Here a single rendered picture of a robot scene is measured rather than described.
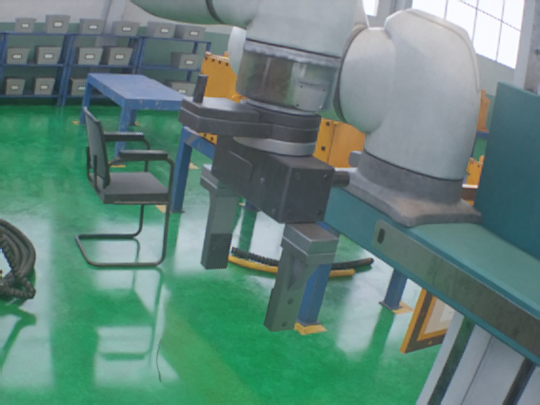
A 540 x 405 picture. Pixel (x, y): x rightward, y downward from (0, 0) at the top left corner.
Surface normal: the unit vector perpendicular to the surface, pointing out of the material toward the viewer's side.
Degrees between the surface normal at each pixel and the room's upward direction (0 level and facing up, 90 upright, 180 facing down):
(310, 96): 90
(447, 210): 60
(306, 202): 90
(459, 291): 90
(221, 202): 90
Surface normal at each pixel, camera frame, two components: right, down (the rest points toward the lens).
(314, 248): 0.50, 0.35
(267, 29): -0.64, 0.29
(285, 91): -0.01, 0.30
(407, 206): 0.11, -0.85
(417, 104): -0.40, 0.22
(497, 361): -0.84, 0.00
